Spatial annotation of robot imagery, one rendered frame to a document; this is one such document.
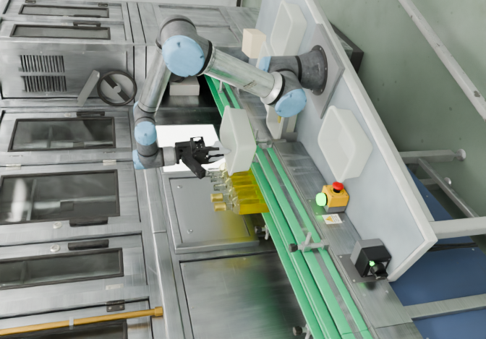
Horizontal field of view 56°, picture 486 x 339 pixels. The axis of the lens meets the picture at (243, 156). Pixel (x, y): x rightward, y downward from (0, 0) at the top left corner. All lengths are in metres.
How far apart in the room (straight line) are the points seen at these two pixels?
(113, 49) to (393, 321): 1.87
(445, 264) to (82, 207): 1.41
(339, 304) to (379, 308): 0.11
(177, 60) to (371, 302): 0.89
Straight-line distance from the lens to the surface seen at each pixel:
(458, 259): 1.71
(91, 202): 2.06
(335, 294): 1.41
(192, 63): 1.38
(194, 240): 1.82
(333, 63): 1.66
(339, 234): 1.56
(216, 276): 1.76
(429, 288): 1.55
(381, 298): 1.43
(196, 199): 2.00
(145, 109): 1.68
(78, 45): 2.54
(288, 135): 1.99
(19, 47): 2.58
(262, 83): 1.52
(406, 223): 1.37
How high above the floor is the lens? 1.54
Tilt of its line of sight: 16 degrees down
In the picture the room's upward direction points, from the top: 93 degrees counter-clockwise
